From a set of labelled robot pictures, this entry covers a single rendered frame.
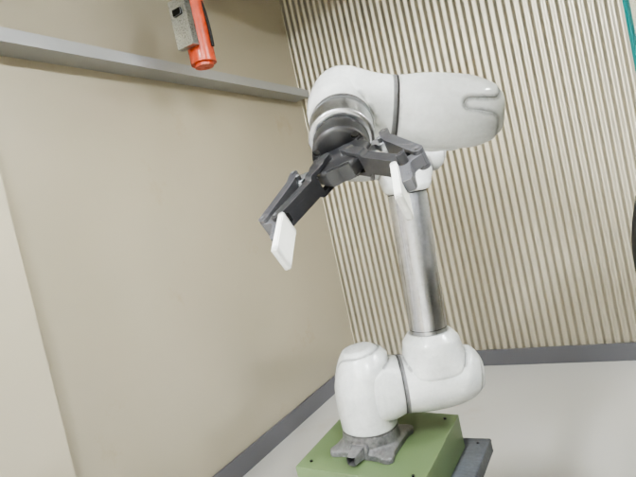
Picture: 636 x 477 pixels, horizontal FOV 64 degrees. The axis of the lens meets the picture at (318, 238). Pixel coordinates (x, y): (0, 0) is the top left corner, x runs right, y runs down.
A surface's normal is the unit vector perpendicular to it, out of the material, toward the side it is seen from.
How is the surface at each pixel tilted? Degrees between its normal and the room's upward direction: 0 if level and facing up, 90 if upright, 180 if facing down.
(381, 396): 91
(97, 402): 90
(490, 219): 90
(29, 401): 90
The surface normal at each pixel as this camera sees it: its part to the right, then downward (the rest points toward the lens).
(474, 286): -0.48, 0.15
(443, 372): 0.02, 0.02
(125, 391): 0.85, -0.16
